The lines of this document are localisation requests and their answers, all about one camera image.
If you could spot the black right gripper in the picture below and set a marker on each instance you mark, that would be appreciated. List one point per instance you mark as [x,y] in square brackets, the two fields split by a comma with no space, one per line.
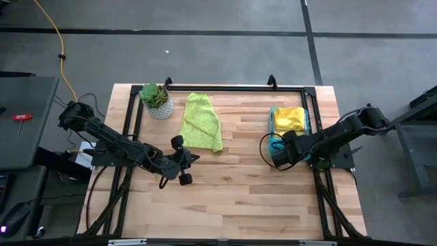
[295,147]

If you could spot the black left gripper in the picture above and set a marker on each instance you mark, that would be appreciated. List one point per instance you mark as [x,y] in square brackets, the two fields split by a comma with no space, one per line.
[174,165]

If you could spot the teal microfiber towel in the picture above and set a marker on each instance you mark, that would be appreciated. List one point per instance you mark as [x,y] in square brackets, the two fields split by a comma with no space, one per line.
[276,145]

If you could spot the green microfiber towel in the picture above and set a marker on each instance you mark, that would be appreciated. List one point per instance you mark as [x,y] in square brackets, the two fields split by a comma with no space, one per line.
[201,123]

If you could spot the green translucent plastic tray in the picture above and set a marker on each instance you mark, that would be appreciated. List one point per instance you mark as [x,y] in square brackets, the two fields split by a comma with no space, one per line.
[307,119]

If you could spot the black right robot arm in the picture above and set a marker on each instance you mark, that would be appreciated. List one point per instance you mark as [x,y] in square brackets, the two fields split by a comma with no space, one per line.
[341,131]

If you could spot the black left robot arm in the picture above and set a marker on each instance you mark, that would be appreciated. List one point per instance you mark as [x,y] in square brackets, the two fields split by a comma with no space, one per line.
[112,140]

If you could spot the white textured plant pot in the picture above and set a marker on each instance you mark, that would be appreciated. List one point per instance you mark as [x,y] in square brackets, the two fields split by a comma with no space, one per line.
[164,112]

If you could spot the green succulent plant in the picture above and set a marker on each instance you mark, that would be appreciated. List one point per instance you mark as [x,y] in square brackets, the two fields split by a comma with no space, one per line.
[153,95]

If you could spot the white box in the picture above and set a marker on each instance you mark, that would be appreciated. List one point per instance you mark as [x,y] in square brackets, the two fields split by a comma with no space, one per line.
[81,160]

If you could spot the black support beam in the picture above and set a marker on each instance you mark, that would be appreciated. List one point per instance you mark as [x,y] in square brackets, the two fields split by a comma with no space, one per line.
[61,164]

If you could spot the black metal side table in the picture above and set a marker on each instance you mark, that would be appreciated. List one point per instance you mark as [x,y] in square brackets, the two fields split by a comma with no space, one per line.
[411,153]

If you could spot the grey desk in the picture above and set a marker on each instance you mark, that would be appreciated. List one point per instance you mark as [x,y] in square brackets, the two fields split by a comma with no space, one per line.
[30,136]

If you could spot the black caster wheel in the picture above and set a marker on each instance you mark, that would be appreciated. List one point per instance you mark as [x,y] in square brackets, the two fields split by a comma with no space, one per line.
[39,232]

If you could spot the black computer mouse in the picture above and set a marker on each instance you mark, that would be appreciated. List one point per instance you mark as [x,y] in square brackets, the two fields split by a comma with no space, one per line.
[15,217]

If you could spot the black keyboard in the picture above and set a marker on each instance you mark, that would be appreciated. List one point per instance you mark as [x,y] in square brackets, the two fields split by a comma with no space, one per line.
[2,191]

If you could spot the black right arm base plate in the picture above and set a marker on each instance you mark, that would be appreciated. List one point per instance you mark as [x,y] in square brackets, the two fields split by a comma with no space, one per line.
[346,161]

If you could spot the black metal table frame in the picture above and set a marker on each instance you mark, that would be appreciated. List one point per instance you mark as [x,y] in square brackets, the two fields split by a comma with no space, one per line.
[239,89]

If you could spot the silver aluminium bracket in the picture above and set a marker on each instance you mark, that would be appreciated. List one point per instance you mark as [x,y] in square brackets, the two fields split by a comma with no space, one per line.
[126,242]
[317,243]

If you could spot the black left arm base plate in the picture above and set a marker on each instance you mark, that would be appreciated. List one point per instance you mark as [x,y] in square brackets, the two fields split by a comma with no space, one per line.
[99,161]

